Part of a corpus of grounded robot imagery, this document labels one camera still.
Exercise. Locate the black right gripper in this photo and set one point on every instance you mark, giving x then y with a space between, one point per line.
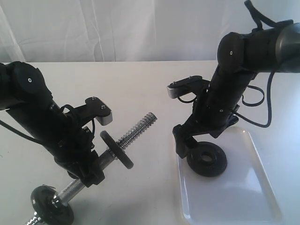
213 111

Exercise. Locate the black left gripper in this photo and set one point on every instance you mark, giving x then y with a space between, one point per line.
72 149

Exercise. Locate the black weight plate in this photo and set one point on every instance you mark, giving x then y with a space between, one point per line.
207 159

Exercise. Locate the chrome threaded dumbbell bar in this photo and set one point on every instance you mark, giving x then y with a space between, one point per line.
74 187

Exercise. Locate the black plate with chrome nut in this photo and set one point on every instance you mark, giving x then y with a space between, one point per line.
48 207

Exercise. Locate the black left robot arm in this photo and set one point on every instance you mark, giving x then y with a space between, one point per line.
26 98

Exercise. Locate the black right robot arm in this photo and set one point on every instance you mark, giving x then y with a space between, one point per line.
240 58

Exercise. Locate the white rectangular plastic tray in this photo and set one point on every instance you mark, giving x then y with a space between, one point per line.
241 195

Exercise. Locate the white backdrop curtain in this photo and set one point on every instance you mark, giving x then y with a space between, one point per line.
117 30

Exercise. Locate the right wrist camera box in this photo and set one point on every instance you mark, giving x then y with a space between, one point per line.
185 86

